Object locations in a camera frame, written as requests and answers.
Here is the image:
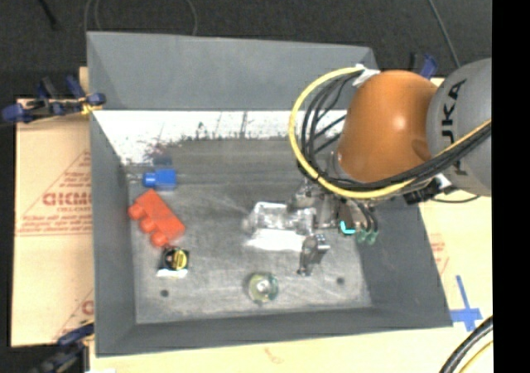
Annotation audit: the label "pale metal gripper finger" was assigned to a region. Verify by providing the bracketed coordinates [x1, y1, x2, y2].
[287, 182, 318, 220]
[296, 233, 331, 277]

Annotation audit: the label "black and yellow round thing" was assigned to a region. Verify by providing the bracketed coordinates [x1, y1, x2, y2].
[156, 245, 191, 280]

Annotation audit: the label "grey metal bin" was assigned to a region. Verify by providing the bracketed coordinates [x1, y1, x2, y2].
[85, 31, 453, 356]

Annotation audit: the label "blue toy block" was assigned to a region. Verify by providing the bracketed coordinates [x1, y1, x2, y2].
[142, 167, 179, 191]

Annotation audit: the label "orange-red toy block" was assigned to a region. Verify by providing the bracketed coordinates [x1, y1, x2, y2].
[128, 188, 186, 248]

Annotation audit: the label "brown cardboard board red print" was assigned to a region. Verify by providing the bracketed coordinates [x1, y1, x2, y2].
[10, 97, 97, 348]

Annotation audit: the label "black cylinder on white bracket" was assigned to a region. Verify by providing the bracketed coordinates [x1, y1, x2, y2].
[402, 175, 453, 206]

